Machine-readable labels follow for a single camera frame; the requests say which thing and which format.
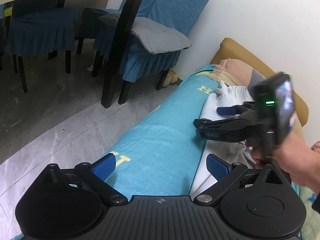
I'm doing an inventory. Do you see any white t-shirt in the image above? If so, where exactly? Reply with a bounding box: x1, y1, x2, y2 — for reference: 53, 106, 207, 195
189, 80, 258, 197

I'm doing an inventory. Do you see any person right hand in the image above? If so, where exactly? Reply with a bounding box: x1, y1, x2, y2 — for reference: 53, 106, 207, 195
244, 130, 320, 197

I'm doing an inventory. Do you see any striped pillow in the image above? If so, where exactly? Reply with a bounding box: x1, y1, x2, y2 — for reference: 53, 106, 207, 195
208, 59, 266, 88

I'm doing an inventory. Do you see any pink plush toy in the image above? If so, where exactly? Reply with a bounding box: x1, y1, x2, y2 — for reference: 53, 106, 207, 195
311, 141, 320, 153

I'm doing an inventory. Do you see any teal bed sheet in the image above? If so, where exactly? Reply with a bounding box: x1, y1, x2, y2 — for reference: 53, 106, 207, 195
10, 64, 226, 240

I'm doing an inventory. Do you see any yellow plush toy on floor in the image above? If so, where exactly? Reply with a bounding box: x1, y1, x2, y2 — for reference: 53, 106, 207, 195
162, 69, 178, 88

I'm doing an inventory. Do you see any mustard yellow headboard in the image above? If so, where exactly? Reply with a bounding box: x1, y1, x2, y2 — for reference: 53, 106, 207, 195
211, 37, 309, 127

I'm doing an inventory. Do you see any grey seat cushion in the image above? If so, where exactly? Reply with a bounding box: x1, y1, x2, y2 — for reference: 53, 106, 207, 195
97, 13, 193, 55

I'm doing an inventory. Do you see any green fleece blanket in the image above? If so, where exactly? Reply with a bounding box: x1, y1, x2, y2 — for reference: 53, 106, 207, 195
291, 182, 320, 240

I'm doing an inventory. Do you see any blue covered chair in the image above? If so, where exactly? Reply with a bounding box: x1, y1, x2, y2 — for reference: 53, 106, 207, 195
92, 0, 218, 91
4, 6, 78, 74

